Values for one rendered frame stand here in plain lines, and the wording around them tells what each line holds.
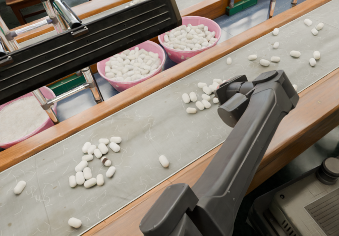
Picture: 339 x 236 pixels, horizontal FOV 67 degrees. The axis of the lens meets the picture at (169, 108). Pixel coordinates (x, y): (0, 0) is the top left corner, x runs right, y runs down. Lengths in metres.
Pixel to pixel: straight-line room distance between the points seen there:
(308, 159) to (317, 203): 0.69
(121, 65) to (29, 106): 0.37
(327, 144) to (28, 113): 1.59
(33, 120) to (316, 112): 0.90
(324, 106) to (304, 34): 0.42
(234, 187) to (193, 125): 0.47
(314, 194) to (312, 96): 0.35
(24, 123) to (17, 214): 0.32
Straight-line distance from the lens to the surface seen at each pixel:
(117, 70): 1.03
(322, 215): 1.03
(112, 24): 0.58
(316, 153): 1.75
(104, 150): 0.77
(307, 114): 0.85
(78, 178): 0.75
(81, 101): 1.06
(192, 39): 1.13
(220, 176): 0.34
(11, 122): 1.03
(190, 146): 0.75
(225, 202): 0.33
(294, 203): 1.02
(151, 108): 0.86
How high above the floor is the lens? 1.37
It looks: 48 degrees down
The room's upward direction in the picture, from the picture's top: 8 degrees counter-clockwise
